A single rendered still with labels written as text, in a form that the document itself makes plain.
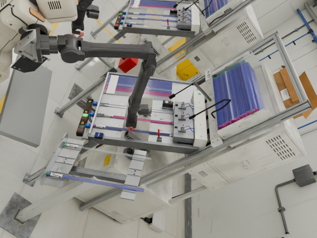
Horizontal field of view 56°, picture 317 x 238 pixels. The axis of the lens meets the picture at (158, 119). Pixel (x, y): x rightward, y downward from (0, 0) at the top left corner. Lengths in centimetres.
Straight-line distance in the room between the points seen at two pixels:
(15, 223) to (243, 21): 252
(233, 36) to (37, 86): 191
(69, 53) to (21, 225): 139
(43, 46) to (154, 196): 150
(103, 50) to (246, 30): 198
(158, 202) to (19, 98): 131
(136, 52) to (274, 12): 382
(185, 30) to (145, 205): 168
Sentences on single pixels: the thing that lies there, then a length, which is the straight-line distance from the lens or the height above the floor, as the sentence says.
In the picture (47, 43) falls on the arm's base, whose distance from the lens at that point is 134.
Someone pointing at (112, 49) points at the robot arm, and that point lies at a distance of 138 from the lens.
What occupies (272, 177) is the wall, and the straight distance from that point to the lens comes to 340.
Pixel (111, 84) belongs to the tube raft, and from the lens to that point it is 233.
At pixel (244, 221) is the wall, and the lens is 333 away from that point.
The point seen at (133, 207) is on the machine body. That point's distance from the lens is 259.
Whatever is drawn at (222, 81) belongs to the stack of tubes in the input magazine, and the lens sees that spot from 213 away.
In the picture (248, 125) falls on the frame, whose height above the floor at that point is 157.
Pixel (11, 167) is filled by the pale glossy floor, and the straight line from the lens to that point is 246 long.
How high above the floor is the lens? 203
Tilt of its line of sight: 29 degrees down
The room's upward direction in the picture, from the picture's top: 60 degrees clockwise
